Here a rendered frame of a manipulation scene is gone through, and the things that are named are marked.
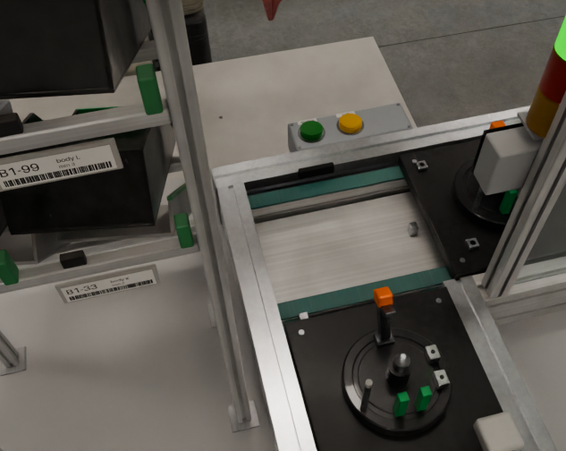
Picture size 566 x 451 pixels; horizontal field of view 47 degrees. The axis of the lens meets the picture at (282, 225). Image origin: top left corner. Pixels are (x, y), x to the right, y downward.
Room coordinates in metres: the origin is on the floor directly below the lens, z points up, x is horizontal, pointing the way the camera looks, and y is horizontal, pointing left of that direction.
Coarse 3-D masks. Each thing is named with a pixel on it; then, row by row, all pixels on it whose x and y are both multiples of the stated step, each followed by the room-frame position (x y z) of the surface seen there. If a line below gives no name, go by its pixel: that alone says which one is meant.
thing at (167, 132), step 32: (160, 128) 0.47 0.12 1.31; (128, 160) 0.38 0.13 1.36; (160, 160) 0.44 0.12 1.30; (0, 192) 0.36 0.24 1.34; (32, 192) 0.36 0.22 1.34; (64, 192) 0.36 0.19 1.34; (96, 192) 0.36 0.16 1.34; (128, 192) 0.36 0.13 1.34; (160, 192) 0.40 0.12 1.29; (32, 224) 0.35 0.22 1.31; (64, 224) 0.35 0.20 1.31; (96, 224) 0.35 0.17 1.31; (128, 224) 0.35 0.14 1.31
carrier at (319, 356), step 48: (288, 336) 0.40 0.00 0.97; (336, 336) 0.40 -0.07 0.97; (432, 336) 0.39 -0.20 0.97; (336, 384) 0.33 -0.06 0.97; (384, 384) 0.32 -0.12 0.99; (432, 384) 0.32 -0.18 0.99; (480, 384) 0.33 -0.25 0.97; (336, 432) 0.27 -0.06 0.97; (384, 432) 0.27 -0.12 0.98; (432, 432) 0.26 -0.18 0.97; (480, 432) 0.26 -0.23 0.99
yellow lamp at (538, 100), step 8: (536, 96) 0.51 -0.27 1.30; (544, 96) 0.50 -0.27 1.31; (536, 104) 0.50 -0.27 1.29; (544, 104) 0.49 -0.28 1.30; (552, 104) 0.49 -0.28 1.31; (528, 112) 0.51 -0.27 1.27; (536, 112) 0.50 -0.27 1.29; (544, 112) 0.49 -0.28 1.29; (552, 112) 0.48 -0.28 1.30; (528, 120) 0.50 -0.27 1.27; (536, 120) 0.49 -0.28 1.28; (544, 120) 0.49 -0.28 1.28; (552, 120) 0.48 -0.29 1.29; (536, 128) 0.49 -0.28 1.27; (544, 128) 0.49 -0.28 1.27; (544, 136) 0.48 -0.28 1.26
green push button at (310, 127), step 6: (300, 126) 0.80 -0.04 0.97; (306, 126) 0.80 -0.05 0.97; (312, 126) 0.80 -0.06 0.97; (318, 126) 0.80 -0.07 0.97; (300, 132) 0.79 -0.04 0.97; (306, 132) 0.78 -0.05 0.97; (312, 132) 0.78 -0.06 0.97; (318, 132) 0.78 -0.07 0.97; (306, 138) 0.78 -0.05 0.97; (312, 138) 0.77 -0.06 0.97; (318, 138) 0.78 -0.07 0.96
